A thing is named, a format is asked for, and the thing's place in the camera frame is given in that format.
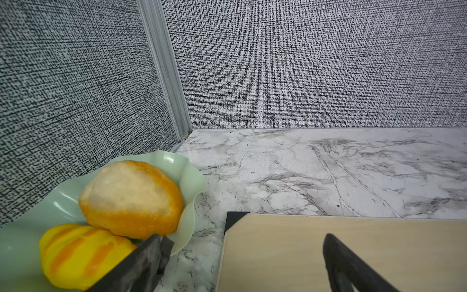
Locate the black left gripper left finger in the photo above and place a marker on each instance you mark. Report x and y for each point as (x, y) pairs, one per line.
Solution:
(140, 271)

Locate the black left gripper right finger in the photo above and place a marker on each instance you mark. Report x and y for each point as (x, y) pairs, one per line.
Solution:
(349, 273)

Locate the light wooden board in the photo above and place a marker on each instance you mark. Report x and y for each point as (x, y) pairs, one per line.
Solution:
(297, 253)

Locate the yellow toy fruit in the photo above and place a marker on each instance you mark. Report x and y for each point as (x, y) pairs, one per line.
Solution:
(77, 256)

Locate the brown bread roll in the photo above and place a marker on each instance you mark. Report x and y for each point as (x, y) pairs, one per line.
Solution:
(132, 199)

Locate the green plate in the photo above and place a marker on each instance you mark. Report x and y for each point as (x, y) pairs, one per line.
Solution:
(20, 251)

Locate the aluminium enclosure frame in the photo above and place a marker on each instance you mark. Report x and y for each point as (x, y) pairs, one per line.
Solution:
(159, 40)

